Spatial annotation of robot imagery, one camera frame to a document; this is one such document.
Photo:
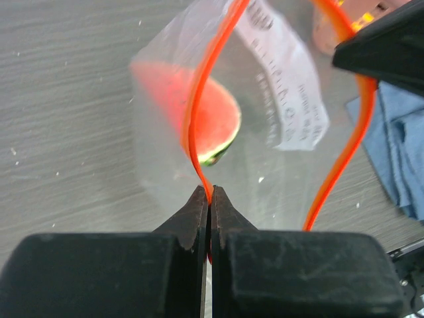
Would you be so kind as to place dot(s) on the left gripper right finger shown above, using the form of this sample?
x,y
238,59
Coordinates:
x,y
258,273

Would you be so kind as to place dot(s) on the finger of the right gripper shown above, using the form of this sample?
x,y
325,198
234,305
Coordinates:
x,y
390,49

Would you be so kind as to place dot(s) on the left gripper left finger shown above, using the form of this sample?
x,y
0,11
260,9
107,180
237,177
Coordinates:
x,y
144,274

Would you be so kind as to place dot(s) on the clear red zip top bag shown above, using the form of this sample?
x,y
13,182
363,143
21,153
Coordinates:
x,y
250,49

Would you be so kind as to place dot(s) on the pink plastic basket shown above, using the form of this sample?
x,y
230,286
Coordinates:
x,y
360,12

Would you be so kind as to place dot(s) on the blue folded cloth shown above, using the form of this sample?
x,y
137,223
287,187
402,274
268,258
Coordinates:
x,y
394,144

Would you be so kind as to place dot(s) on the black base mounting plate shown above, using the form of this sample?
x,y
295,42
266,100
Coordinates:
x,y
408,262

